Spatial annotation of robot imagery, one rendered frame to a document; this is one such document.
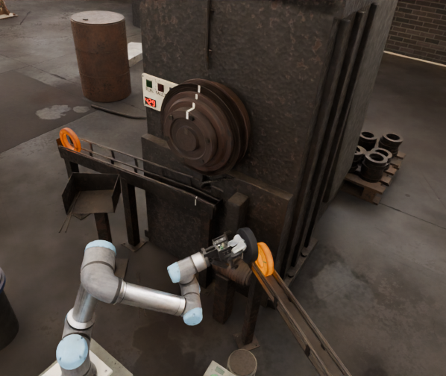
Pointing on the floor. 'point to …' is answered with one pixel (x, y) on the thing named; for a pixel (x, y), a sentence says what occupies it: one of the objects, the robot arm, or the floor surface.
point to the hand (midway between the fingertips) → (247, 242)
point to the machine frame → (258, 113)
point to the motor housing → (221, 311)
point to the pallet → (374, 165)
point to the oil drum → (101, 54)
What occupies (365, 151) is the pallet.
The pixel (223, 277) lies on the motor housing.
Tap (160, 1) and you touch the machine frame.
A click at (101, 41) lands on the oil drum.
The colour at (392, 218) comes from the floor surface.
